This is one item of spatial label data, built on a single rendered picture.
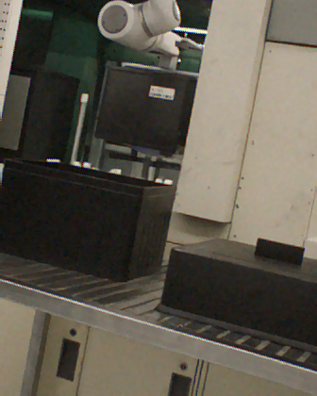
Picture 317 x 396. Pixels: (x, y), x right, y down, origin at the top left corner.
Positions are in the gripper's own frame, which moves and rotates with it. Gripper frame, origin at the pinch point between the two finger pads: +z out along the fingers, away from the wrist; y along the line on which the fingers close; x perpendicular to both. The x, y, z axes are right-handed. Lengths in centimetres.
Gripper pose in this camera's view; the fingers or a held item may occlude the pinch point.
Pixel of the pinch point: (170, 47)
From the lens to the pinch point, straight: 184.8
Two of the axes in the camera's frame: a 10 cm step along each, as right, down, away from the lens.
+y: 9.0, 2.0, -3.8
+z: 3.9, 0.3, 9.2
